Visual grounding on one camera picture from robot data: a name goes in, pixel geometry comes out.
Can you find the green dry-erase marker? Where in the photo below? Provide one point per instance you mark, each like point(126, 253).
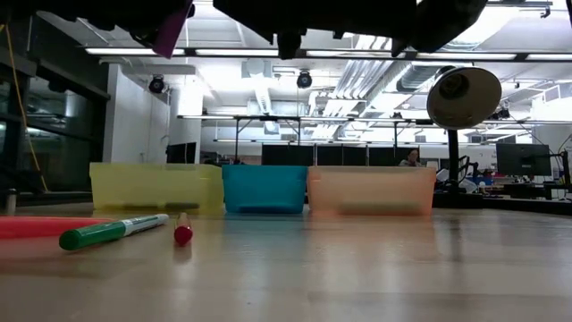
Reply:
point(111, 231)

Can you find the orange highlighter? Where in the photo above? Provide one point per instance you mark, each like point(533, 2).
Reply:
point(44, 226)

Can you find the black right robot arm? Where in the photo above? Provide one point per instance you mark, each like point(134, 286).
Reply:
point(447, 18)

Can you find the black partition panel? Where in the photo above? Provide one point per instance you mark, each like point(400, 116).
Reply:
point(313, 155)

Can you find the black desk lamp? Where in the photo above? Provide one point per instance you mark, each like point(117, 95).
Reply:
point(465, 96)

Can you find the black computer monitor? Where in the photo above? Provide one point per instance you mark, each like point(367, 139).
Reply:
point(181, 153)
point(523, 158)

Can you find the person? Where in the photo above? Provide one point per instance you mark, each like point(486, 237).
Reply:
point(411, 157)

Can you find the yellow plastic bin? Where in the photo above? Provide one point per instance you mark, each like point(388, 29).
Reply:
point(156, 185)

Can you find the orange plastic bin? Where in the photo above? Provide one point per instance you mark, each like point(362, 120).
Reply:
point(371, 190)

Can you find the blue plastic bin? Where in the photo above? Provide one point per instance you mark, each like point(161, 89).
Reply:
point(264, 188)

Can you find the red dry-erase marker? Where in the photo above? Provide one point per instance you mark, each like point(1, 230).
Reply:
point(183, 231)

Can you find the black ceiling camera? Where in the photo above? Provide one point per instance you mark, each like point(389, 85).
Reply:
point(156, 84)
point(304, 79)

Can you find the small metal post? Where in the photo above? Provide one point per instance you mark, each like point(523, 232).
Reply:
point(11, 201)

